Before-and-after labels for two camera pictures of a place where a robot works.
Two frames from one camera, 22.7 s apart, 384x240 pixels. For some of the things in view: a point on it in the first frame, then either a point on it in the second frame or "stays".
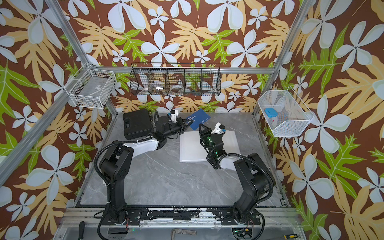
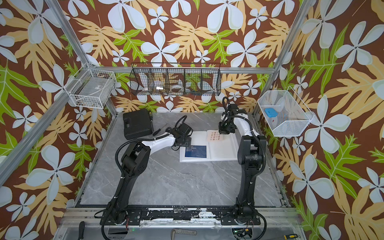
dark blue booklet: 197,118 to 196,151
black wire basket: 175,79 stays
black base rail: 179,216 stays
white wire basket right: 286,114 stays
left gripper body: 173,129 to 186,142
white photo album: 191,150 stays
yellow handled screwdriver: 290,236 stays
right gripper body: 208,139 to 226,128
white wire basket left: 94,89 stays
